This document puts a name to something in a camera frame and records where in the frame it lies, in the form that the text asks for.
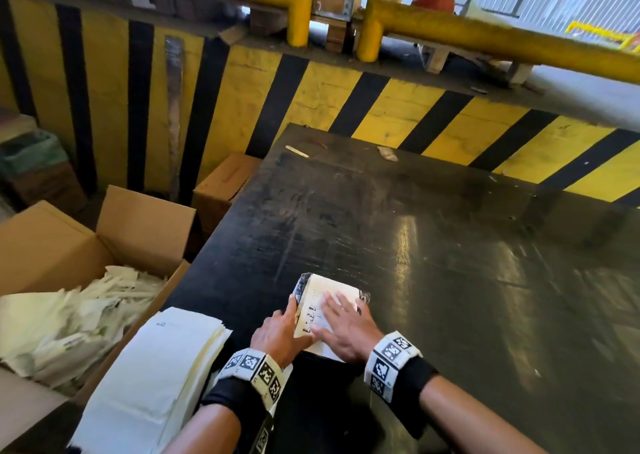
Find dark top side table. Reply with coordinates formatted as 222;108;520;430
0;108;39;144

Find pile of crumpled backing paper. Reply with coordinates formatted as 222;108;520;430
0;266;167;397

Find person's left forearm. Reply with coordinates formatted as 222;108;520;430
162;403;242;454

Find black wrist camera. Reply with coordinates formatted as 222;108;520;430
249;413;275;454

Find open brown cardboard box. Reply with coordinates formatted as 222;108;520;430
0;184;197;452

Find green covered dark box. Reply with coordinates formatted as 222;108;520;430
0;128;89;214

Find person's right forearm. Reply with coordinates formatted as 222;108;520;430
419;374;549;454

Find wooden pallet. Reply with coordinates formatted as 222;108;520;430
249;8;351;54

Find small wooden block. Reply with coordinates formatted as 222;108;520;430
219;23;249;46

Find small yellow floor rail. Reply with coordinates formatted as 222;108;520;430
565;20;636;52

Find stack black packets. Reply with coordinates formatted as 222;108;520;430
292;272;372;365

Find white backing paper strip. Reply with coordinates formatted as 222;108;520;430
269;363;295;417

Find white table with wooden legs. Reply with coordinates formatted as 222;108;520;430
422;0;536;88

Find yellow black striped barrier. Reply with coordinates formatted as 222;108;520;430
0;0;640;204

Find small brown cardboard box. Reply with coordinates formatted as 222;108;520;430
192;153;263;239

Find person's left hand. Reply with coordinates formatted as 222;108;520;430
249;294;316;369

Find stack of white labels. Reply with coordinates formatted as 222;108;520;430
69;307;233;454

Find person's right hand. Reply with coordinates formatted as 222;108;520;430
311;291;386;365

